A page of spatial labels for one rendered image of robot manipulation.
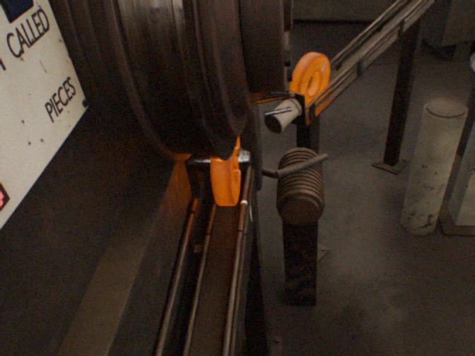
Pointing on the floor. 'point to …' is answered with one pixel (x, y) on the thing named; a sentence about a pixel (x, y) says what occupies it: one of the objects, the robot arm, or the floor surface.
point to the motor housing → (300, 225)
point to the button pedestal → (461, 195)
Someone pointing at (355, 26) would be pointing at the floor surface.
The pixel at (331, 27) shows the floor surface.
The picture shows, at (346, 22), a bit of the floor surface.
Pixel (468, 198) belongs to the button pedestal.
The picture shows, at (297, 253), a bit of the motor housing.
